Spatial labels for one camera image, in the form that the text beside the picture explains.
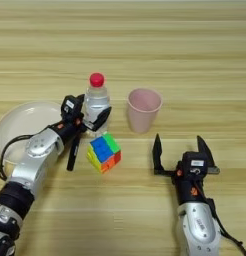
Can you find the black marker pen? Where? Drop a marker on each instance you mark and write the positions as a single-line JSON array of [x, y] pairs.
[[72, 156]]

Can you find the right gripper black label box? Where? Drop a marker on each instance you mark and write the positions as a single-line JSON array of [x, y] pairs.
[[195, 165]]

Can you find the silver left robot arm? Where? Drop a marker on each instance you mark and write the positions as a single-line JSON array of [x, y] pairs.
[[31, 163]]

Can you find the cream round plate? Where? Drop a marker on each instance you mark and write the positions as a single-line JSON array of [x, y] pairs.
[[25, 120]]

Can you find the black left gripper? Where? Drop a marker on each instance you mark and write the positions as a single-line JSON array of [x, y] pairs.
[[70, 128]]

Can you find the multicoloured puzzle cube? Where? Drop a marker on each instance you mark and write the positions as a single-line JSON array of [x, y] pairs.
[[103, 153]]

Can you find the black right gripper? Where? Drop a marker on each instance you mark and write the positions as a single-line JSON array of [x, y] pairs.
[[191, 190]]

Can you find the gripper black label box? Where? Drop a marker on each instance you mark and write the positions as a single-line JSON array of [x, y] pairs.
[[195, 165], [71, 106]]

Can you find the clear red-capped water bottle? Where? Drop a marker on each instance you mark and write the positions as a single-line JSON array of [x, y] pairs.
[[96, 98]]

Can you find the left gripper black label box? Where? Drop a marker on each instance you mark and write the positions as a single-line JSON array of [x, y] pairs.
[[71, 106]]

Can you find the pink plastic cup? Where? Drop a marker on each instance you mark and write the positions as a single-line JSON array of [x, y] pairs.
[[143, 110]]

